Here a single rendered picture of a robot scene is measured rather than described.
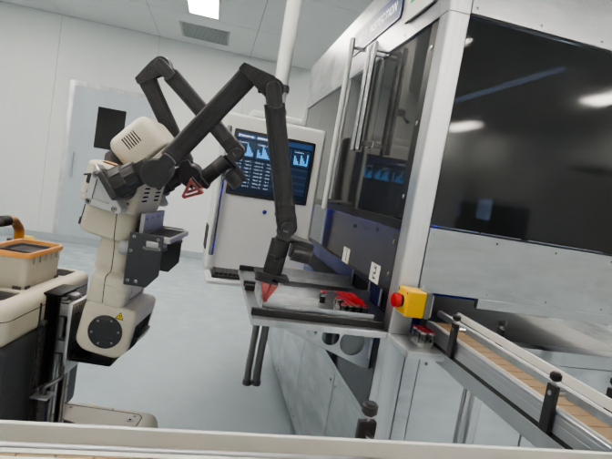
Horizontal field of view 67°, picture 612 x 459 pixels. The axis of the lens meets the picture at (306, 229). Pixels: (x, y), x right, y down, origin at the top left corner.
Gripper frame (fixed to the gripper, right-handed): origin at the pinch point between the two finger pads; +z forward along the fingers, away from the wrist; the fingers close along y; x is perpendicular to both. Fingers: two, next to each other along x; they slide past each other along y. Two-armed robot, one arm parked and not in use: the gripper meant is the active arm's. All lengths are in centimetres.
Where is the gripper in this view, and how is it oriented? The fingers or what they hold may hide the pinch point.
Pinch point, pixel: (263, 301)
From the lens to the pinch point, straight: 141.5
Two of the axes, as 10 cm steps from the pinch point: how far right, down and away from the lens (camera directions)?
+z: -2.8, 9.6, 0.6
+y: 9.4, 2.6, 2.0
